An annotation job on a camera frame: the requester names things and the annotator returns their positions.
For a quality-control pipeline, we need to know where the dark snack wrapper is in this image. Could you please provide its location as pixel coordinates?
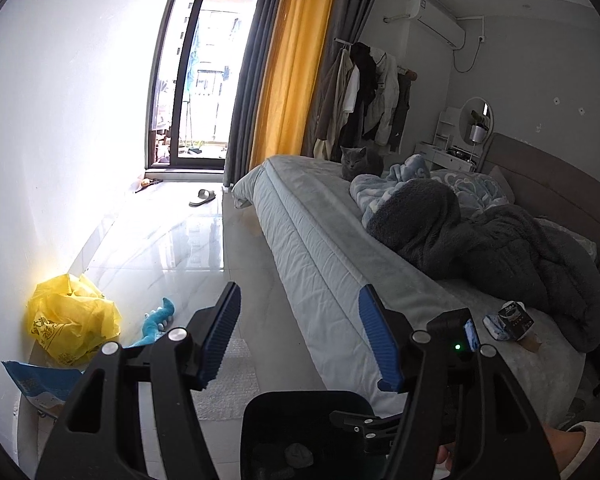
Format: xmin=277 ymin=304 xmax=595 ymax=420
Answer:
xmin=498 ymin=301 xmax=534 ymax=341

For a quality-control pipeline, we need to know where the cream sleeve right forearm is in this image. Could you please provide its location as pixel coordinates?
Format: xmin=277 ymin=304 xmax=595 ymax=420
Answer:
xmin=560 ymin=420 xmax=600 ymax=480

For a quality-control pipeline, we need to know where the right hand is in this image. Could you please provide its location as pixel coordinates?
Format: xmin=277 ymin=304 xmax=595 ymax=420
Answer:
xmin=543 ymin=425 xmax=586 ymax=479

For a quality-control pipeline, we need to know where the blue dinosaur toy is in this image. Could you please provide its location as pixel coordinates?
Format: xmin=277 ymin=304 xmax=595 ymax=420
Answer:
xmin=130 ymin=298 xmax=175 ymax=348

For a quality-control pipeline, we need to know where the blue tissue pack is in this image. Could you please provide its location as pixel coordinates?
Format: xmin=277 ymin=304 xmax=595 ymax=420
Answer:
xmin=482 ymin=313 xmax=512 ymax=341

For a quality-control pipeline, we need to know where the grey slipper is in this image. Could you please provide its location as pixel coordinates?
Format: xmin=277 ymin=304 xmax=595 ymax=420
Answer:
xmin=188 ymin=188 xmax=216 ymax=208

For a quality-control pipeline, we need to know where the yellow plastic bag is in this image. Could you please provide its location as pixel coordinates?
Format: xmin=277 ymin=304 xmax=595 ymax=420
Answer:
xmin=24 ymin=273 xmax=122 ymax=366

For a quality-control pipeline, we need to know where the dark grey fleece blanket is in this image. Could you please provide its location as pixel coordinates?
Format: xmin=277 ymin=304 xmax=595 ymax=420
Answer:
xmin=366 ymin=188 xmax=600 ymax=353

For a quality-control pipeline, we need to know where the bed with light sheet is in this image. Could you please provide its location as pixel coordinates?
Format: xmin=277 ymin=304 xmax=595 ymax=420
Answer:
xmin=233 ymin=155 xmax=586 ymax=424

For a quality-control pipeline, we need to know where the blue patterned duvet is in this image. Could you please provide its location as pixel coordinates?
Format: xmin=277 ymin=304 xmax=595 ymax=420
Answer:
xmin=349 ymin=154 xmax=514 ymax=226

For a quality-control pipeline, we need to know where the blue paper package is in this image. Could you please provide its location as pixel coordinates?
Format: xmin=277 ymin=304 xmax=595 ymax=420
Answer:
xmin=2 ymin=361 xmax=83 ymax=410

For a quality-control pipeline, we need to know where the grey cat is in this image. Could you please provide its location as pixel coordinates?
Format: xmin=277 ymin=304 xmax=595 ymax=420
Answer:
xmin=341 ymin=146 xmax=384 ymax=182

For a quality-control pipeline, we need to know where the white vanity table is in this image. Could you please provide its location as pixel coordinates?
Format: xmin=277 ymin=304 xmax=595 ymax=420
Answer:
xmin=414 ymin=107 xmax=478 ymax=172

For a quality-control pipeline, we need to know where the brown padded headboard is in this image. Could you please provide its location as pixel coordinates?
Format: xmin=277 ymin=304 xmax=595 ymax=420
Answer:
xmin=479 ymin=133 xmax=600 ymax=271

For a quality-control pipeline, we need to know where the yellow curtain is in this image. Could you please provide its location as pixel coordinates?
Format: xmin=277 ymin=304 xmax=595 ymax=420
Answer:
xmin=250 ymin=0 xmax=332 ymax=167

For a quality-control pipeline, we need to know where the clothes rack with clothes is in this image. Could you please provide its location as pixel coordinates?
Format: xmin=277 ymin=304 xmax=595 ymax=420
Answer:
xmin=312 ymin=38 xmax=418 ymax=162

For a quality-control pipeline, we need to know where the round vanity mirror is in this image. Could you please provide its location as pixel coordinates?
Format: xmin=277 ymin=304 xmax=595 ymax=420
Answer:
xmin=458 ymin=96 xmax=494 ymax=146

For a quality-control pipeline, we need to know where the grey curtain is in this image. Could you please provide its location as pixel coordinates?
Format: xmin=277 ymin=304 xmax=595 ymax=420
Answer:
xmin=223 ymin=0 xmax=280 ymax=188

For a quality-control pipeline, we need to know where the white air conditioner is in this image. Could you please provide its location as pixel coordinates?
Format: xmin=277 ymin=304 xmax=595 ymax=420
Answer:
xmin=382 ymin=0 xmax=466 ymax=50

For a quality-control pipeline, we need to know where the window with black frame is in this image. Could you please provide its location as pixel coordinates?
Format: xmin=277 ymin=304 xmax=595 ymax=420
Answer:
xmin=146 ymin=0 xmax=258 ymax=170

